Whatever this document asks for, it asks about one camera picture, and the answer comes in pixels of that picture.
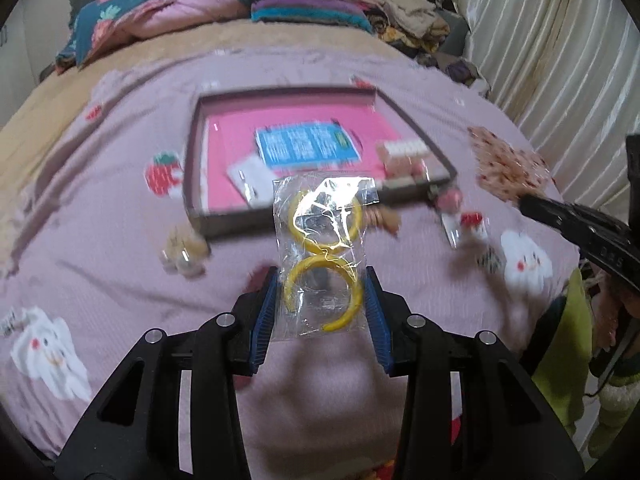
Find blue printed card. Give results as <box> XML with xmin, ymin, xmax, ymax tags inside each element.
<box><xmin>255</xmin><ymin>120</ymin><xmax>363</xmax><ymax>171</ymax></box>

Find pile of clothes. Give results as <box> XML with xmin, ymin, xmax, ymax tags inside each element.
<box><xmin>325</xmin><ymin>0</ymin><xmax>488</xmax><ymax>96</ymax></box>

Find brown hair accessory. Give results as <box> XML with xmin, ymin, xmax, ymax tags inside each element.
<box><xmin>365</xmin><ymin>207</ymin><xmax>403</xmax><ymax>236</ymax></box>

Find clear packet with red ornament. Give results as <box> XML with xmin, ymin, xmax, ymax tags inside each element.
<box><xmin>442</xmin><ymin>210</ymin><xmax>488</xmax><ymax>251</ymax></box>

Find floral pink and teal quilt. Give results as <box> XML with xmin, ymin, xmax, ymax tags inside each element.
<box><xmin>55</xmin><ymin>0</ymin><xmax>261</xmax><ymax>73</ymax></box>

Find beige hair ties packet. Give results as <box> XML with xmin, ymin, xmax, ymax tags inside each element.
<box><xmin>160</xmin><ymin>225</ymin><xmax>208</xmax><ymax>278</ymax></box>

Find clear bag of yellow bangles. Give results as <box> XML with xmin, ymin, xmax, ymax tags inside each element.
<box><xmin>272</xmin><ymin>175</ymin><xmax>381</xmax><ymax>343</ymax></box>

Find small clear packet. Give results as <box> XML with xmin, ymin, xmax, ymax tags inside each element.
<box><xmin>226</xmin><ymin>157</ymin><xmax>273</xmax><ymax>206</ymax></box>

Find white curtain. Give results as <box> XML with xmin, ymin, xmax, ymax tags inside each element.
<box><xmin>460</xmin><ymin>0</ymin><xmax>640</xmax><ymax>196</ymax></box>

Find tan bedsheet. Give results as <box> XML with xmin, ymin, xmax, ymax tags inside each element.
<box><xmin>0</xmin><ymin>17</ymin><xmax>416</xmax><ymax>131</ymax></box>

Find grey shallow box pink inside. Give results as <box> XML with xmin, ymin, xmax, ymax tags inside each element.
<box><xmin>184</xmin><ymin>84</ymin><xmax>458</xmax><ymax>240</ymax></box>

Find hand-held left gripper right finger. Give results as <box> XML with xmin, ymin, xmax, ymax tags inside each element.
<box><xmin>364</xmin><ymin>265</ymin><xmax>586</xmax><ymax>480</ymax></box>

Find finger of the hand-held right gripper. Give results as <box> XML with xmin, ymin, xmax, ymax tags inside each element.
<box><xmin>519</xmin><ymin>194</ymin><xmax>603</xmax><ymax>253</ymax></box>

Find pink pompom hair clip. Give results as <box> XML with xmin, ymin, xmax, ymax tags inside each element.
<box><xmin>427</xmin><ymin>185</ymin><xmax>463</xmax><ymax>213</ymax></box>

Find white hair claw clip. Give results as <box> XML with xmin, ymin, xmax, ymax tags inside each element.
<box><xmin>375</xmin><ymin>137</ymin><xmax>431</xmax><ymax>183</ymax></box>

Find spotted translucent hair accessory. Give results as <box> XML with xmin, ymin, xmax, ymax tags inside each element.
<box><xmin>467</xmin><ymin>125</ymin><xmax>551</xmax><ymax>196</ymax></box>

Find striped purple pillow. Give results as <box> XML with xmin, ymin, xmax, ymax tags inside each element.
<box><xmin>250</xmin><ymin>0</ymin><xmax>373</xmax><ymax>33</ymax></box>

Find person's right forearm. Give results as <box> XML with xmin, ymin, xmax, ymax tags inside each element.
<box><xmin>530</xmin><ymin>267</ymin><xmax>640</xmax><ymax>458</ymax></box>

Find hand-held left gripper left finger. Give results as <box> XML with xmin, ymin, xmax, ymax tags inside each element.
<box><xmin>52</xmin><ymin>266</ymin><xmax>281</xmax><ymax>480</ymax></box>

